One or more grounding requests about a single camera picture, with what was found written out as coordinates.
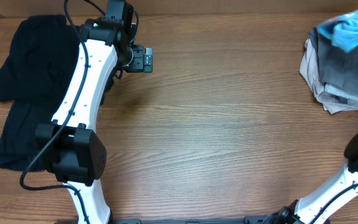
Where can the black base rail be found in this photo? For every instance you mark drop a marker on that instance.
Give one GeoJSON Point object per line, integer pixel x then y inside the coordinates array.
{"type": "Point", "coordinates": [245, 220]}

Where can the black t-shirt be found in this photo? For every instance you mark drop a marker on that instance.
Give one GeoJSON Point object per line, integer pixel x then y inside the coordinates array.
{"type": "Point", "coordinates": [35, 77]}

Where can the light blue printed t-shirt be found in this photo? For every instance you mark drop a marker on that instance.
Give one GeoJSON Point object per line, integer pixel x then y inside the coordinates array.
{"type": "Point", "coordinates": [342, 31]}

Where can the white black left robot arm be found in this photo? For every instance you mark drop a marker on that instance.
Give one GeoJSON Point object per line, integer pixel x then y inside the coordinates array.
{"type": "Point", "coordinates": [69, 145]}

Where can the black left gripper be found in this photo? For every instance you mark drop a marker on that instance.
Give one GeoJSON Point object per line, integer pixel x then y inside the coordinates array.
{"type": "Point", "coordinates": [138, 63]}

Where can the grey folded garment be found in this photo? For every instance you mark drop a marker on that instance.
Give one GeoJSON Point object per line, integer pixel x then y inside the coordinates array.
{"type": "Point", "coordinates": [336, 67]}

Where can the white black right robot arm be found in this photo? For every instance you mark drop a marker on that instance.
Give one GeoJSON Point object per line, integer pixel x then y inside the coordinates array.
{"type": "Point", "coordinates": [318, 206]}

